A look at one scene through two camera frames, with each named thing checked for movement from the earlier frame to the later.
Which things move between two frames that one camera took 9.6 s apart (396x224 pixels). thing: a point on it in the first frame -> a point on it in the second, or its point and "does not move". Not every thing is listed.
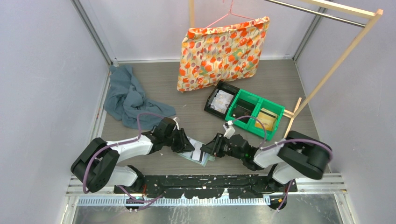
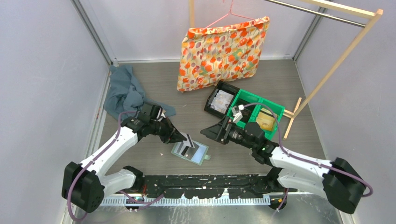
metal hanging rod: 317,12 does not move
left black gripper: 183,145 -> 172,135
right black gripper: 214,146 -> 220,131
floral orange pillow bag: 210,55 does not move
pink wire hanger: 228,14 does not move
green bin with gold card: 270,114 does not move
